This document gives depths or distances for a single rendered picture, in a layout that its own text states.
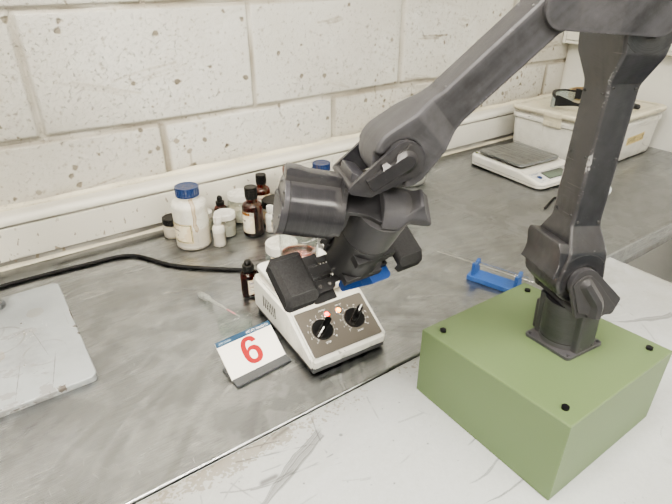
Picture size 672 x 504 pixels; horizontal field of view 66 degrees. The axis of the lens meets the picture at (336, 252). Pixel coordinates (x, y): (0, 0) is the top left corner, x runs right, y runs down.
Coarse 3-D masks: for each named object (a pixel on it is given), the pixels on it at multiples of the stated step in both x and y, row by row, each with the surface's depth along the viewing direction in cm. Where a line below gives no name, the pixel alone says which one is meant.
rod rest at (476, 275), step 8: (472, 264) 94; (472, 272) 95; (480, 272) 96; (488, 272) 96; (520, 272) 92; (472, 280) 95; (480, 280) 94; (488, 280) 94; (496, 280) 94; (504, 280) 94; (512, 280) 94; (520, 280) 92; (496, 288) 93; (504, 288) 92
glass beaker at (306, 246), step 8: (280, 240) 78; (288, 240) 77; (296, 240) 77; (304, 240) 77; (312, 240) 78; (280, 248) 79; (288, 248) 78; (296, 248) 77; (304, 248) 78; (312, 248) 78; (304, 256) 78
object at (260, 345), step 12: (252, 336) 76; (264, 336) 77; (228, 348) 74; (240, 348) 75; (252, 348) 75; (264, 348) 76; (276, 348) 77; (228, 360) 73; (240, 360) 74; (252, 360) 74
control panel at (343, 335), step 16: (336, 304) 78; (352, 304) 79; (304, 320) 75; (336, 320) 77; (368, 320) 78; (304, 336) 74; (336, 336) 75; (352, 336) 76; (368, 336) 76; (320, 352) 73
